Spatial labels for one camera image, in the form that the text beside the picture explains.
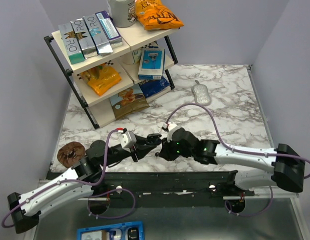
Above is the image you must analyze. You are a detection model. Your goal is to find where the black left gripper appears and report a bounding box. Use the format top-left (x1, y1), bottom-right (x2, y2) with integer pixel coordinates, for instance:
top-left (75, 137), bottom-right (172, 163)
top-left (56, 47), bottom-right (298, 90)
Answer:
top-left (101, 134), bottom-right (157, 169)

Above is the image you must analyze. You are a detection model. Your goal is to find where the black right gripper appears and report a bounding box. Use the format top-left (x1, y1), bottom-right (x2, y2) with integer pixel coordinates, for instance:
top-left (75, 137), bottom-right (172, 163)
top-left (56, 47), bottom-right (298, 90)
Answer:
top-left (158, 133), bottom-right (194, 162)

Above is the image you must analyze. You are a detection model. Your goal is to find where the black earbud charging case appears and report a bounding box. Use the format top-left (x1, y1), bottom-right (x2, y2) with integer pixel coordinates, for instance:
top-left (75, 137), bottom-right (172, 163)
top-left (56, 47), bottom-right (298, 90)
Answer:
top-left (146, 133), bottom-right (162, 146)

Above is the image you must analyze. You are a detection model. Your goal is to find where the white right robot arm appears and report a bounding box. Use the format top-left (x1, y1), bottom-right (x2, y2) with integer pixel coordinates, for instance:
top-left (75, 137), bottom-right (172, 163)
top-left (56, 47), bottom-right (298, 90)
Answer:
top-left (158, 127), bottom-right (305, 196)

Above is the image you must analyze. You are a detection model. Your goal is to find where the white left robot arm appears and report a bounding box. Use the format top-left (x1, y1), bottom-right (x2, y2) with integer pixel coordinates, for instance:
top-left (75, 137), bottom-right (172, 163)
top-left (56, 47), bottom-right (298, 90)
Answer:
top-left (1, 128), bottom-right (162, 234)

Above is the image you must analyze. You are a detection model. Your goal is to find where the brown cookie bag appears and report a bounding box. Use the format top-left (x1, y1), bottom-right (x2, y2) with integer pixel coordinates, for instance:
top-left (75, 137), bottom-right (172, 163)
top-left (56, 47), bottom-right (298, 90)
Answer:
top-left (110, 84), bottom-right (149, 120)

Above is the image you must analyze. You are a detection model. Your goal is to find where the dark blue snack bag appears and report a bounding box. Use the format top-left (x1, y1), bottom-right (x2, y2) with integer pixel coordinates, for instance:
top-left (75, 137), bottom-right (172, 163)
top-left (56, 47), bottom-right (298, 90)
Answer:
top-left (138, 77), bottom-right (170, 99)

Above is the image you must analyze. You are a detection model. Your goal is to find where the blue razor box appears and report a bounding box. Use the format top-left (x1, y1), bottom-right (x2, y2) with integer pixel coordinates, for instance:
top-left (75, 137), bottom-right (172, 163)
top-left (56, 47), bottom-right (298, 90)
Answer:
top-left (138, 47), bottom-right (165, 80)

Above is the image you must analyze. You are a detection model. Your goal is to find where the orange snack bag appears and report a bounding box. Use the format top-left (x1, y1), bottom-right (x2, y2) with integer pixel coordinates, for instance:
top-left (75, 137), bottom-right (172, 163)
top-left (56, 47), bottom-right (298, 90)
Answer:
top-left (80, 64), bottom-right (122, 96)

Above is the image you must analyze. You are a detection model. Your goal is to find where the white cup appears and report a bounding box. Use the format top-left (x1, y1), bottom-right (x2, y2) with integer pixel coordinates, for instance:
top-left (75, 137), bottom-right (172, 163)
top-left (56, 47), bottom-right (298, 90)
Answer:
top-left (121, 47), bottom-right (142, 65)

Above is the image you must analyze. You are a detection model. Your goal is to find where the brown crumpled wrapper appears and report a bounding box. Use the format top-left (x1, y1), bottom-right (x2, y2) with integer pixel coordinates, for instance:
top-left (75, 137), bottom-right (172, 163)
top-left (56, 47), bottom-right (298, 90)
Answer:
top-left (57, 141), bottom-right (85, 168)

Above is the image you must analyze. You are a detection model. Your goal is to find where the blue plastic tray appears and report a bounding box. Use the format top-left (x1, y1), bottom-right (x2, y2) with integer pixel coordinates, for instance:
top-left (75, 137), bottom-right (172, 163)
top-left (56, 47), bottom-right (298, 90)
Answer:
top-left (76, 221), bottom-right (145, 240)

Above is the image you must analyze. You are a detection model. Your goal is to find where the blue silver RO box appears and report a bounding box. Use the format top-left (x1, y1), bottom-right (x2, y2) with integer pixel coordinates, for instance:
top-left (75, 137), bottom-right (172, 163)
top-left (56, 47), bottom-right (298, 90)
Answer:
top-left (83, 14), bottom-right (113, 56)

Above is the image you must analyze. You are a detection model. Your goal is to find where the purple white box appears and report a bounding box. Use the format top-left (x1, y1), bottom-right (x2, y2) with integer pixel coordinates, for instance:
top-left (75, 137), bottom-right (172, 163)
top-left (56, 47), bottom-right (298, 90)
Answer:
top-left (95, 10), bottom-right (123, 48)

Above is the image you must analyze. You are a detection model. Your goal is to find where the teal RO box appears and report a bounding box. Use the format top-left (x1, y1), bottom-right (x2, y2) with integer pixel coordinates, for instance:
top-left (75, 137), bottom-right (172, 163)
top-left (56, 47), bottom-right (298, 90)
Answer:
top-left (58, 22), bottom-right (85, 65)

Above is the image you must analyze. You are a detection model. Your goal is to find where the orange chips bag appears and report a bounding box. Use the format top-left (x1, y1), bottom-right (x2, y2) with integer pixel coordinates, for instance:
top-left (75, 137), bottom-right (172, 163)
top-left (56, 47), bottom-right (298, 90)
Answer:
top-left (135, 0), bottom-right (184, 30)

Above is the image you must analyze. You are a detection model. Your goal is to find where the grey printed mug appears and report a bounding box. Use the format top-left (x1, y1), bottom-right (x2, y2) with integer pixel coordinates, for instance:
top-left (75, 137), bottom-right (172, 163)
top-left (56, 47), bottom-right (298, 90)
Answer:
top-left (107, 0), bottom-right (136, 28)

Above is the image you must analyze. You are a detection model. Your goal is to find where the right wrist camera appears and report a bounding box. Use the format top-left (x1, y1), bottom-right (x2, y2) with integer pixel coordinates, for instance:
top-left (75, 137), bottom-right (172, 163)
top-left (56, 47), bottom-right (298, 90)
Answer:
top-left (162, 122), bottom-right (179, 133)

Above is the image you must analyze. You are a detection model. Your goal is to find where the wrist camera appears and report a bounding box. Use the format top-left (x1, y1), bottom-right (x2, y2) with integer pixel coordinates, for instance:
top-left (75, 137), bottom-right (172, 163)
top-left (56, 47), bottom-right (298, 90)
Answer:
top-left (119, 131), bottom-right (137, 149)
top-left (162, 122), bottom-right (179, 133)

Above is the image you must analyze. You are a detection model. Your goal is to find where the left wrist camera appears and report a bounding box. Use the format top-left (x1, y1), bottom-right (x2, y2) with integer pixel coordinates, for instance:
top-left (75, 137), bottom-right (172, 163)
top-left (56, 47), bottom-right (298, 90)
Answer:
top-left (119, 131), bottom-right (137, 149)

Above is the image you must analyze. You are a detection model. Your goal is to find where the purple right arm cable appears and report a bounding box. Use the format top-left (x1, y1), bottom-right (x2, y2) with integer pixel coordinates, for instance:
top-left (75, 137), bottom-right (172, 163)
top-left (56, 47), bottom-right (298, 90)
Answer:
top-left (164, 103), bottom-right (310, 218)

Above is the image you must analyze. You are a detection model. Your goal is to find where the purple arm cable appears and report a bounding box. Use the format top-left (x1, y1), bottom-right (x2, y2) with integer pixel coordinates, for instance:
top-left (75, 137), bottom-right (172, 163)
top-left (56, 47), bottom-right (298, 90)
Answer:
top-left (1, 127), bottom-right (136, 229)
top-left (164, 103), bottom-right (310, 218)

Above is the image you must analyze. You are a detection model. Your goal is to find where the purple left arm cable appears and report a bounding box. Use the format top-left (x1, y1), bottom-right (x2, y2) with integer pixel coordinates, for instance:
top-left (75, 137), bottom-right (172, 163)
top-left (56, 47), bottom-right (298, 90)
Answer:
top-left (1, 127), bottom-right (136, 229)

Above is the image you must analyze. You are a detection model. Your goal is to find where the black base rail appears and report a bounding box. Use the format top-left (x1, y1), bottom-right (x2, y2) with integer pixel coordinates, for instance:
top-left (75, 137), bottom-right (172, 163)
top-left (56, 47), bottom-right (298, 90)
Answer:
top-left (93, 170), bottom-right (254, 209)

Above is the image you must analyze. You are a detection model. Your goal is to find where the black frame wooden shelf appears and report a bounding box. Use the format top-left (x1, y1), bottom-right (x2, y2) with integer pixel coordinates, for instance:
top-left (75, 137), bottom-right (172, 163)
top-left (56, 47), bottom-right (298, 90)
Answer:
top-left (44, 23), bottom-right (178, 129)

